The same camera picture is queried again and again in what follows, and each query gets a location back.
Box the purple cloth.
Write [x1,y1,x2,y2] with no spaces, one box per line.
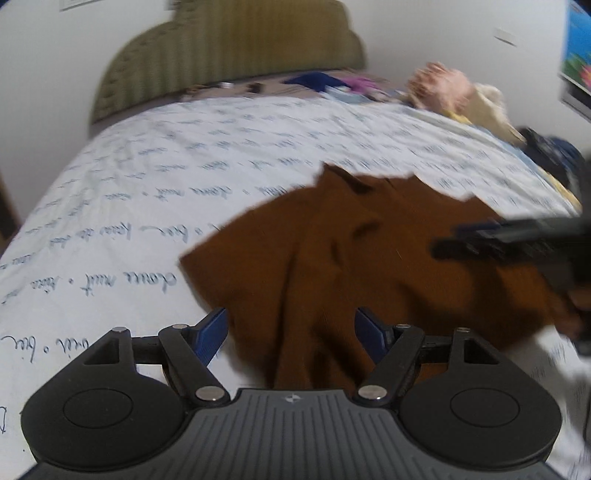
[344,75,384,93]

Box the olive green padded headboard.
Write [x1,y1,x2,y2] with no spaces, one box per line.
[90,0,368,125]

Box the pink crumpled cloth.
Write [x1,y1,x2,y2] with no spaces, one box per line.
[407,62,476,116]

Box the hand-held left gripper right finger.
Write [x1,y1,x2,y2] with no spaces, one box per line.
[353,307,500,409]

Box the dark navy cloth pile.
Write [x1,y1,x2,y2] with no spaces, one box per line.
[523,127,583,186]

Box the cream crumpled cloth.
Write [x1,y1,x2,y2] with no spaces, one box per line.
[455,83,527,145]

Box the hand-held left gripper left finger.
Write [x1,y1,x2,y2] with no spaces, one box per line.
[83,307,232,408]

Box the dark blue cloth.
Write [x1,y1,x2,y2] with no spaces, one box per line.
[283,71,345,92]

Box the brown knit sweater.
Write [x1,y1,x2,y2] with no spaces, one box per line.
[179,162,583,393]

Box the light blue cloth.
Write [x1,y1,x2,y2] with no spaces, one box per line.
[325,87,368,106]

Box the white script-printed bed sheet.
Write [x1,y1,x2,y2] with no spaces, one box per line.
[0,95,591,480]

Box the colourful wall poster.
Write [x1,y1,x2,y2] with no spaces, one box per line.
[558,0,591,116]

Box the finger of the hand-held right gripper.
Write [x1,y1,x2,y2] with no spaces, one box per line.
[431,218,546,267]

